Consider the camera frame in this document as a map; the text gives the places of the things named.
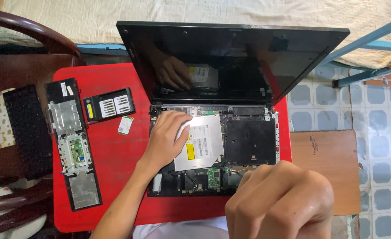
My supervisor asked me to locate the person's right hand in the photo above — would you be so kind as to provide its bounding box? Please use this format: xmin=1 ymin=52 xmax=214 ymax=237
xmin=225 ymin=161 xmax=335 ymax=239

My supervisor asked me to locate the person's left hand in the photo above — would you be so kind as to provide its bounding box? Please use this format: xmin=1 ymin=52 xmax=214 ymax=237
xmin=140 ymin=111 xmax=193 ymax=173

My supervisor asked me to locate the silver optical disc drive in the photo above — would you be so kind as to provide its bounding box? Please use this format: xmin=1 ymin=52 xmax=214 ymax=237
xmin=174 ymin=114 xmax=225 ymax=172

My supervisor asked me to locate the person's white shirt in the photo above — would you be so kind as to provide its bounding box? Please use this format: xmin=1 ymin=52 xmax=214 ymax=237
xmin=132 ymin=216 xmax=230 ymax=239

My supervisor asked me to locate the brown wooden board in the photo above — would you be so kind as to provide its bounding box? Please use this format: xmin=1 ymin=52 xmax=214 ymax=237
xmin=290 ymin=130 xmax=361 ymax=216

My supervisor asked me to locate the black disassembled laptop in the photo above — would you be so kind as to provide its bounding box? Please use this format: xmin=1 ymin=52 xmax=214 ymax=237
xmin=116 ymin=21 xmax=351 ymax=198

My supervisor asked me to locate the black screwdriver bit case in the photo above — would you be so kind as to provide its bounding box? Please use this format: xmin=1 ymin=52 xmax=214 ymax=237
xmin=83 ymin=87 xmax=136 ymax=125

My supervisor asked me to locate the beige quilted mattress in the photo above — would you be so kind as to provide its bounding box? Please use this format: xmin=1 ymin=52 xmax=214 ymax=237
xmin=0 ymin=0 xmax=391 ymax=69

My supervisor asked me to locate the black palmrest cover with touchpad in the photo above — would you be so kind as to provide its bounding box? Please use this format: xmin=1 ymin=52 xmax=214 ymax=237
xmin=44 ymin=78 xmax=103 ymax=212

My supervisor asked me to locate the black laptop keyboard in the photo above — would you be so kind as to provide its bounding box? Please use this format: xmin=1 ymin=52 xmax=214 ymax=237
xmin=2 ymin=85 xmax=54 ymax=180

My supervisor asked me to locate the green and white pillow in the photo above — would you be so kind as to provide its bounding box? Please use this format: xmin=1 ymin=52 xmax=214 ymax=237
xmin=0 ymin=184 xmax=47 ymax=239

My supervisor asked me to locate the dark brown wooden chair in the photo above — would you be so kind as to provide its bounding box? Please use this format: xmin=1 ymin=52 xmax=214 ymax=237
xmin=0 ymin=7 xmax=87 ymax=239

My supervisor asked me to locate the small green wireless card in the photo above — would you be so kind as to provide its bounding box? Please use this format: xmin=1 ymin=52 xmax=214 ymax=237
xmin=117 ymin=116 xmax=135 ymax=136

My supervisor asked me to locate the blue metal frame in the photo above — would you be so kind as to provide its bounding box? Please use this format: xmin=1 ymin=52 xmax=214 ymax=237
xmin=319 ymin=13 xmax=391 ymax=89

